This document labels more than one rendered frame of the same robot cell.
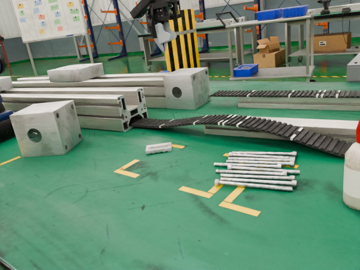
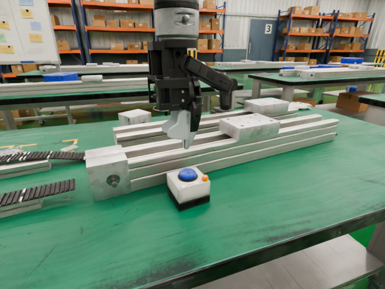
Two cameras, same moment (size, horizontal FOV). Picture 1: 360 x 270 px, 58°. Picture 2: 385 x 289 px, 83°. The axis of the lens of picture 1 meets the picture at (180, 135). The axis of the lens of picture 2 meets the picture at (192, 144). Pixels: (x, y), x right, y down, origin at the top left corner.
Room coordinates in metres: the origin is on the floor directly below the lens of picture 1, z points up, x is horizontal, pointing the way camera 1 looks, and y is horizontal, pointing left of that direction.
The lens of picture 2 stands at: (1.33, -0.35, 1.11)
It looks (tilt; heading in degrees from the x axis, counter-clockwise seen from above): 24 degrees down; 120
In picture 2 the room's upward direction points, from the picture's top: straight up
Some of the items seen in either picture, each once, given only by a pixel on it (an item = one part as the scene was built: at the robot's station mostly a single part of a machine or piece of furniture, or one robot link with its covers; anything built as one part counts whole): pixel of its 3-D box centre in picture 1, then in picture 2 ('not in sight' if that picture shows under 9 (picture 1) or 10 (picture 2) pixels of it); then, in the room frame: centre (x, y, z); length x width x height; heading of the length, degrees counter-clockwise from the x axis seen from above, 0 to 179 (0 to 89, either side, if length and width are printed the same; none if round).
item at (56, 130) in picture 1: (51, 126); (137, 124); (0.70, 0.28, 0.83); 0.11 x 0.10 x 0.10; 168
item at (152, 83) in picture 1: (80, 90); (247, 143); (1.15, 0.33, 0.82); 0.80 x 0.10 x 0.09; 56
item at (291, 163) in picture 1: (259, 162); not in sight; (0.46, -0.12, 0.78); 0.11 x 0.01 x 0.01; 64
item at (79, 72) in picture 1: (76, 76); (248, 129); (1.15, 0.33, 0.87); 0.16 x 0.11 x 0.07; 56
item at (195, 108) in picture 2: not in sight; (191, 109); (1.12, 0.01, 1.01); 0.05 x 0.02 x 0.09; 145
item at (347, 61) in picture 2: not in sight; (351, 81); (1.84, 5.43, 0.50); 1.03 x 0.55 x 1.01; 55
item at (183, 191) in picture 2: not in sight; (186, 184); (1.09, 0.03, 0.81); 0.10 x 0.08 x 0.06; 146
